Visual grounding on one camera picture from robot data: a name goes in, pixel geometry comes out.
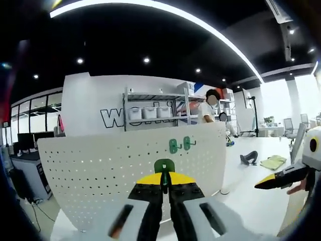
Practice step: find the grey metal shelf rack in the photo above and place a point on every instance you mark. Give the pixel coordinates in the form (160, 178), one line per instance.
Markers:
(155, 96)

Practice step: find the metal shelf with white boxes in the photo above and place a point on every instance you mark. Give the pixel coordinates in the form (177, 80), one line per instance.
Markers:
(229, 105)

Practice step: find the white pegboard mounting plate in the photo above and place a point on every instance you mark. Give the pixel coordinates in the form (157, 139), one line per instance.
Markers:
(100, 163)

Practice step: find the black tripod stand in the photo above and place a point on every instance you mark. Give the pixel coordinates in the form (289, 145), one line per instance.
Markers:
(256, 115)

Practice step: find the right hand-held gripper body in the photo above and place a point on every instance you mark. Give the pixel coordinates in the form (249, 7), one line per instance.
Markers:
(314, 160)

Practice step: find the black monitor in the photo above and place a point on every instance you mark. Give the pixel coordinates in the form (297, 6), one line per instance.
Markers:
(25, 140)

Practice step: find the potted green plant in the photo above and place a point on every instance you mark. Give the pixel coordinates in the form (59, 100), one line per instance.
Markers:
(268, 120)

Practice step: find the grey office chair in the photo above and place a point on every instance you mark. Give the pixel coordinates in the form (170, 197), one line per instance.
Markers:
(304, 119)
(288, 125)

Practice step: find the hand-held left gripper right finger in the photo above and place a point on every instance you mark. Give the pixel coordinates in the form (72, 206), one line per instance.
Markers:
(195, 216)

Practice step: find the grey cabinet with black top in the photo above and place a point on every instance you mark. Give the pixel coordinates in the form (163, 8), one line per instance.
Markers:
(27, 175)

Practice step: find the person's right hand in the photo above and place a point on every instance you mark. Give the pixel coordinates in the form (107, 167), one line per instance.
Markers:
(297, 188)

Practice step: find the pale yellow cloth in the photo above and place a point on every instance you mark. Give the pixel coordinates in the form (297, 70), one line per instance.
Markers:
(273, 162)

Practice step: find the curved ceiling light strip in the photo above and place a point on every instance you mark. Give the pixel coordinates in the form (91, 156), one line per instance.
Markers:
(56, 12)

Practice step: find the white ceiling air conditioner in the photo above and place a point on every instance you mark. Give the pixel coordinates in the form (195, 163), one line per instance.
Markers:
(278, 11)

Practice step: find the white storage bin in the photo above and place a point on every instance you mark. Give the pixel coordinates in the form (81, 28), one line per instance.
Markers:
(164, 112)
(149, 113)
(136, 113)

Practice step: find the green hook assembly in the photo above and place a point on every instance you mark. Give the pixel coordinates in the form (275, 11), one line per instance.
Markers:
(187, 143)
(173, 146)
(164, 165)

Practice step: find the pink cloth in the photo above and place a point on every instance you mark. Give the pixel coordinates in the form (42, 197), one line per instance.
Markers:
(61, 124)

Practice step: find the dark grey curved object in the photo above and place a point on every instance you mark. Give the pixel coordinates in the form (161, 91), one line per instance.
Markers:
(250, 154)

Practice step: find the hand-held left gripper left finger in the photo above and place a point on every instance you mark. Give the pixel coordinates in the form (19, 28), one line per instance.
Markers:
(135, 216)

